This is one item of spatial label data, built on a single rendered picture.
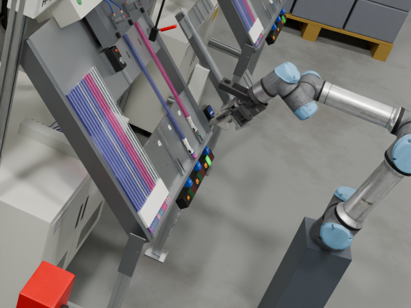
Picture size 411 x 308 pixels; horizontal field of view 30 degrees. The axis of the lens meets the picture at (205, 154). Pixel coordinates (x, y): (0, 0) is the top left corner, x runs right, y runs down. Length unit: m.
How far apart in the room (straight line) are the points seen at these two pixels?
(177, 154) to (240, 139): 1.61
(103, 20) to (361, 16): 3.37
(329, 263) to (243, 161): 1.31
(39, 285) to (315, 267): 1.22
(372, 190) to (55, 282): 1.10
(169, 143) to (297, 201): 1.48
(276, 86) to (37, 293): 1.00
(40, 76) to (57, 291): 0.60
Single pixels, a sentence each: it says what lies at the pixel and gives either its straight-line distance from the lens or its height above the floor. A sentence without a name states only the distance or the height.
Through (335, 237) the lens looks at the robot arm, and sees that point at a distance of 2.70.
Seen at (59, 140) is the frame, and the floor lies 0.66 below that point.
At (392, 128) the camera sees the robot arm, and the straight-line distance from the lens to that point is 2.62.
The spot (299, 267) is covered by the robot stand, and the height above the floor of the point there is 0.45.
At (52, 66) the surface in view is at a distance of 2.25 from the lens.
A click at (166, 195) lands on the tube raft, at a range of 2.52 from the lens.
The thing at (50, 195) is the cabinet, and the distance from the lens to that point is 2.59.
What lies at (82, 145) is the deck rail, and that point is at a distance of 2.26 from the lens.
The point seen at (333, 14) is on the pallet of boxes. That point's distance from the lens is 5.54.
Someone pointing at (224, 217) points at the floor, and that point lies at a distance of 3.70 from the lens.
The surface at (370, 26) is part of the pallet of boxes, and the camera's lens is 5.64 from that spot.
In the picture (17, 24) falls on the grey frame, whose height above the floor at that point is 1.28.
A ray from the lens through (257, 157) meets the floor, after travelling 4.17.
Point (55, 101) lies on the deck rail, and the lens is 2.23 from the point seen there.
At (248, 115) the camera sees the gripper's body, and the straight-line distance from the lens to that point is 2.57.
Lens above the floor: 2.34
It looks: 35 degrees down
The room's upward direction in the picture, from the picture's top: 21 degrees clockwise
